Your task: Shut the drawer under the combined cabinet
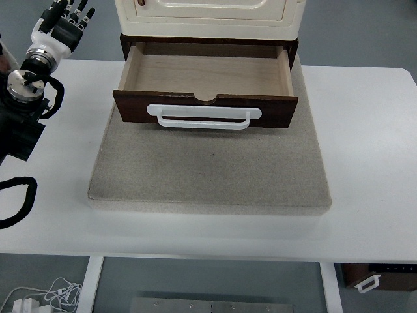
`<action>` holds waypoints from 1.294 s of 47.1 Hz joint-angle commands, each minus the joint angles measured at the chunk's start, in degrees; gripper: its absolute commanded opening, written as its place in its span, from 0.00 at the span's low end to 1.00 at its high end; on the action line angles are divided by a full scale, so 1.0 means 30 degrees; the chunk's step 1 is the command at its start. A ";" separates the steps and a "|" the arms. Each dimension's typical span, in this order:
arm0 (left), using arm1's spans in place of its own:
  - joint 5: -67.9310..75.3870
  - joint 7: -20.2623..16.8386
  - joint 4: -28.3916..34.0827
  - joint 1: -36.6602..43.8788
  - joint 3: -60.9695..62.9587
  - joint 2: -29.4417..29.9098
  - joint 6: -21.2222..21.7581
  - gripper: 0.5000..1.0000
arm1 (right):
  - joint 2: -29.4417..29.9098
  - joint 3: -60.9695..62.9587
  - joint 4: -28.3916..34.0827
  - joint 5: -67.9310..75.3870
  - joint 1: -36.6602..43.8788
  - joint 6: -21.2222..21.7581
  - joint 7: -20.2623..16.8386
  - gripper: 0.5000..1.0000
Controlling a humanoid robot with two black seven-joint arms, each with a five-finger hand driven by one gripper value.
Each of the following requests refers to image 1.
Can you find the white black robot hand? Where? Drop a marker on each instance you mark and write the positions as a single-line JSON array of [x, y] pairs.
[[54, 41]]

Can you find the dark wood drawer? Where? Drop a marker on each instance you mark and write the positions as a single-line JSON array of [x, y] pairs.
[[236, 82]]

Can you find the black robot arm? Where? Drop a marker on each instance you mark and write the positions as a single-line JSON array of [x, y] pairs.
[[30, 94]]

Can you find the cream upper cabinet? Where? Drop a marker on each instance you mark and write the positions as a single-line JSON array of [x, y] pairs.
[[246, 20]]

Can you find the dark wood drawer cabinet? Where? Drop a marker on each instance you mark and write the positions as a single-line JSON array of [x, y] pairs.
[[211, 47]]

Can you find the spare brown drawer on floor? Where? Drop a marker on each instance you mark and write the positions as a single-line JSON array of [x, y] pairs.
[[365, 277]]

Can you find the beige fabric mat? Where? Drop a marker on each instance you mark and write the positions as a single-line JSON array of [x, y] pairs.
[[257, 171]]

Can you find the white table leg left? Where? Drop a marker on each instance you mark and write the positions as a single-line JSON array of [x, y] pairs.
[[90, 284]]

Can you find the white table leg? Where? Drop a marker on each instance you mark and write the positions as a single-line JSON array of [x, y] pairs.
[[90, 284], [331, 288]]

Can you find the white power adapter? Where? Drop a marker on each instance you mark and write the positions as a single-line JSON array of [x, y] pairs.
[[29, 305]]

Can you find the white table leg right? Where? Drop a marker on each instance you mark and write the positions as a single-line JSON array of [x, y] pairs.
[[331, 288]]

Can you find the white drawer handle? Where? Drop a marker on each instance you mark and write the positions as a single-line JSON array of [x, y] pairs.
[[203, 117]]

